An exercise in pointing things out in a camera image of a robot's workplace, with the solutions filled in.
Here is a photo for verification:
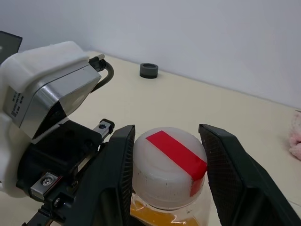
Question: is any clear bottle with orange drink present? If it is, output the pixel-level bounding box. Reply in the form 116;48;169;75
129;193;221;226

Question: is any pink fluffy cloth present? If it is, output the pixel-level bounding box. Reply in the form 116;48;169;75
288;110;301;162

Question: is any black laptop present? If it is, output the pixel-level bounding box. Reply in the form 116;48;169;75
0;31;23;64

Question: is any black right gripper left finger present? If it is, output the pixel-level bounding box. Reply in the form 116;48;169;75
72;124;136;226

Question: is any dark grey round lid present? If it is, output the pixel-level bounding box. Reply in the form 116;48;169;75
139;62;158;79

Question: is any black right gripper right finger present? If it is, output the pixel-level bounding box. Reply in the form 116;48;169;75
198;123;293;226

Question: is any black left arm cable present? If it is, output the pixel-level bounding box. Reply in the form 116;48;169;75
89;54;115;94

